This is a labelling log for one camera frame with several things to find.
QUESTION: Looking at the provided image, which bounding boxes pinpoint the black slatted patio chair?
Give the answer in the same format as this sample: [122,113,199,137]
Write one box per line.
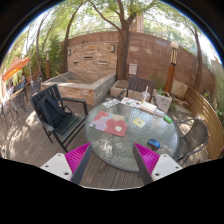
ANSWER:
[31,84,88,152]

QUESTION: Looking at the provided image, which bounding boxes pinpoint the patterned grey card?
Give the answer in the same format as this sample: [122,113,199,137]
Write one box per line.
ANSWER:
[103,99,120,108]

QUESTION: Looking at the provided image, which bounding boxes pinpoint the white planter box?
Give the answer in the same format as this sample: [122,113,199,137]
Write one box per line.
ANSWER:
[153,89,172,113]

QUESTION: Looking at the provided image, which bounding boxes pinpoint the curved wooden bench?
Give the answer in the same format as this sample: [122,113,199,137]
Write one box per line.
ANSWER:
[185,88,224,160]

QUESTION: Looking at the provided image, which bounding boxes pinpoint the colourful printed sheet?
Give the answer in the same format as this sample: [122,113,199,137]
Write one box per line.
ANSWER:
[121,97,142,108]

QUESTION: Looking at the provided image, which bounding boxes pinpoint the green marker tube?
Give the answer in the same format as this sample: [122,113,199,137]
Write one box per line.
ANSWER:
[163,115,173,124]

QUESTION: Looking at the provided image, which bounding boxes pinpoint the plastic cup with straw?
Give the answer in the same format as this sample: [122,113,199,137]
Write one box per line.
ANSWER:
[142,86,151,102]

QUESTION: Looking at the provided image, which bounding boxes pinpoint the round glass table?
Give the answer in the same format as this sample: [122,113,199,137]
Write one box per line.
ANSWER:
[85,103,179,172]

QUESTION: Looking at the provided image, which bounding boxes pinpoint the wooden lamp post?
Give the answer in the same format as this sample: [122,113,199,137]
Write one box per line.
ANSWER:
[164,41,178,93]

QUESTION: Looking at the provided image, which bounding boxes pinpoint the white book stack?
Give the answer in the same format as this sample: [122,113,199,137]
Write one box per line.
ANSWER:
[140,102,157,113]

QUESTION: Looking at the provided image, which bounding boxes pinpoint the dark wooden chair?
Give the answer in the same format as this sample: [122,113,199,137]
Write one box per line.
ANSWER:
[117,76,155,102]

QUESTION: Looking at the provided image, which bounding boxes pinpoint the black backpack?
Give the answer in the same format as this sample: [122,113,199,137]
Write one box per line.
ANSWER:
[37,95,72,128]

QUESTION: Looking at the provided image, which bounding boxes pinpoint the blue computer mouse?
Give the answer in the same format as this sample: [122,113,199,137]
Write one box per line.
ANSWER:
[148,138,160,150]

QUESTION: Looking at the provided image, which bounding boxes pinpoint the yellow square coaster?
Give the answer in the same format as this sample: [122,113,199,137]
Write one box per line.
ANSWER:
[133,118,146,127]

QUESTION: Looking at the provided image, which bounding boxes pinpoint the metal mesh chair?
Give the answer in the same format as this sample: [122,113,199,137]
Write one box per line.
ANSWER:
[9,92,28,117]

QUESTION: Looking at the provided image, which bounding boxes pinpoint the grey wicker chair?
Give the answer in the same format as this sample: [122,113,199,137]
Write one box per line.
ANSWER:
[174,118,209,165]

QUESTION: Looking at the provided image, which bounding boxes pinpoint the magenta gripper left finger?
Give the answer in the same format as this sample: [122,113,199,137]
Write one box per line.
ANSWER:
[40,142,93,186]

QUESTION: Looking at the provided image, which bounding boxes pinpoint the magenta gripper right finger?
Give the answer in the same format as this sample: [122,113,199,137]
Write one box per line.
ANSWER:
[132,142,184,186]

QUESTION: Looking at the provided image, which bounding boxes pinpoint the orange patio umbrella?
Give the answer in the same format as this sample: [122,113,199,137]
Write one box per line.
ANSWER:
[2,57,30,81]

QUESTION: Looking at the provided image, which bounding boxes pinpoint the central tree trunk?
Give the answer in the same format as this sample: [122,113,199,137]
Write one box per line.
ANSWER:
[115,26,132,81]

